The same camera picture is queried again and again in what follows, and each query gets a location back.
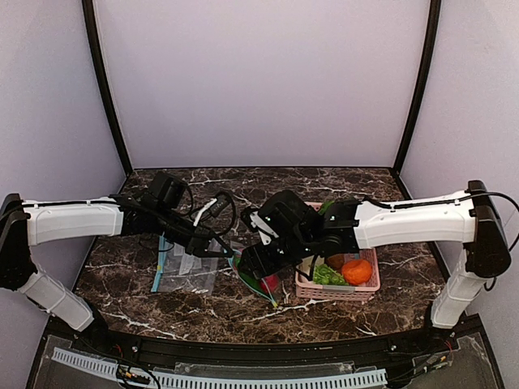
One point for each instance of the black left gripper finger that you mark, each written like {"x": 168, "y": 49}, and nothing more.
{"x": 217, "y": 243}
{"x": 213, "y": 254}

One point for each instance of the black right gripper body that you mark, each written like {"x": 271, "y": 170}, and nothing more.
{"x": 256, "y": 260}

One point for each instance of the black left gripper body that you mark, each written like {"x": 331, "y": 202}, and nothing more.
{"x": 199, "y": 245}

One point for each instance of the small green cucumber toy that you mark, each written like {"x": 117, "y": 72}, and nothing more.
{"x": 250, "y": 281}

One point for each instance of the pink red fruit toy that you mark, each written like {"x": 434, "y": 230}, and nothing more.
{"x": 270, "y": 284}

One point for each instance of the clear zip bag blue zipper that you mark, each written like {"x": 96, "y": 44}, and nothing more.
{"x": 234, "y": 262}

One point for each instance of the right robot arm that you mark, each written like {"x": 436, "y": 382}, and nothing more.
{"x": 292, "y": 230}

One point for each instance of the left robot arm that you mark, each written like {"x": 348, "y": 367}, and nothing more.
{"x": 25, "y": 224}

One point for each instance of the pink plastic basket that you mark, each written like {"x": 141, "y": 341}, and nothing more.
{"x": 363, "y": 292}

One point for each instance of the green grapes toy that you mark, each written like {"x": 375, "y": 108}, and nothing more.
{"x": 325, "y": 275}

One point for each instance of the brown potato toy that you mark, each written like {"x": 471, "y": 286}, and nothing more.
{"x": 336, "y": 262}

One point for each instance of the green leaf sprig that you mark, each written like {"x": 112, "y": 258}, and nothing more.
{"x": 325, "y": 206}

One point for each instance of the orange carrot toy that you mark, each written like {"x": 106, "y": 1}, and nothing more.
{"x": 357, "y": 272}

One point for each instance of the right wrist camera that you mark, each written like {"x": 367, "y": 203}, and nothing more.
{"x": 250, "y": 217}

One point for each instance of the black front rail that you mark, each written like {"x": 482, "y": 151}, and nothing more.
{"x": 392, "y": 351}

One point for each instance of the white slotted cable duct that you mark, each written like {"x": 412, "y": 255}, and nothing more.
{"x": 210, "y": 376}

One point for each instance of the black frame post left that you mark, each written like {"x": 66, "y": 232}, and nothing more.
{"x": 94, "y": 43}

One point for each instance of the black frame post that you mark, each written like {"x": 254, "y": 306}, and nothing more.
{"x": 428, "y": 47}
{"x": 94, "y": 43}

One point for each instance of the black frame post right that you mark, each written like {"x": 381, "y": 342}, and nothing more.
{"x": 428, "y": 47}

